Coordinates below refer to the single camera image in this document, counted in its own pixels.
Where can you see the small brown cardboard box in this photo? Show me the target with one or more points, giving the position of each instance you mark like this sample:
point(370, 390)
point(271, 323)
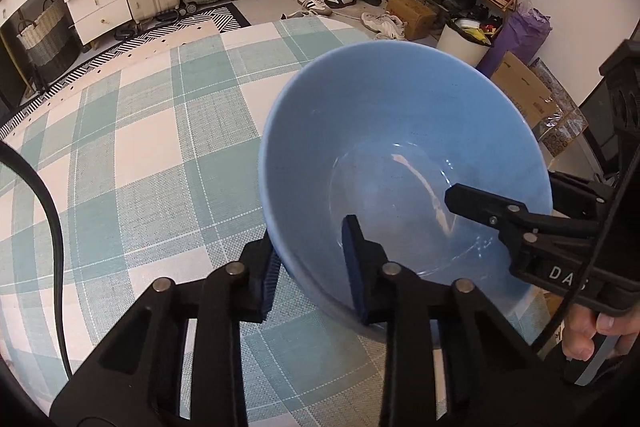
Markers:
point(418, 17)

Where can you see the purple bag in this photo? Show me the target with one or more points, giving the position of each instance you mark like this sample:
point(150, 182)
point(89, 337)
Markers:
point(523, 34)

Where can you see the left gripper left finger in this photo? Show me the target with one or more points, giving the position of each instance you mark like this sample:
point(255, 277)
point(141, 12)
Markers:
point(260, 280)

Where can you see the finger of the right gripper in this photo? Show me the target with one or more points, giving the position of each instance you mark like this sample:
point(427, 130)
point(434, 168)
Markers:
point(579, 198)
point(494, 211)

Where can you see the large blue bowl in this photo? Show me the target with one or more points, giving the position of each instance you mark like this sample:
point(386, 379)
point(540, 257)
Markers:
point(380, 130)

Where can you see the white trash bin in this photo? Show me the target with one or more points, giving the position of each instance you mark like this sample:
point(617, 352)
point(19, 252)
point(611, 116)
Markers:
point(463, 38)

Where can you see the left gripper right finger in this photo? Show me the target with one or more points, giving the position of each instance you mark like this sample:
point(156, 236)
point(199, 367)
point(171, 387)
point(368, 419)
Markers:
point(364, 262)

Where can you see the woven laundry basket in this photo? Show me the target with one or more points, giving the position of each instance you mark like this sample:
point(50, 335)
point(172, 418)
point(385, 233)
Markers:
point(49, 41)

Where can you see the dotted floor rug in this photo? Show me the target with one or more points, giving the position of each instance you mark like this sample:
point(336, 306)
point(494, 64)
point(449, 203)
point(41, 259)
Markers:
point(225, 17)

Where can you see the cardboard box with cat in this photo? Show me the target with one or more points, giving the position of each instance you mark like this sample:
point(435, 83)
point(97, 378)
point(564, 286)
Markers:
point(526, 91)

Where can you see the person's right hand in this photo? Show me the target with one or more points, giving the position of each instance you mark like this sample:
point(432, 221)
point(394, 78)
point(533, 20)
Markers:
point(582, 324)

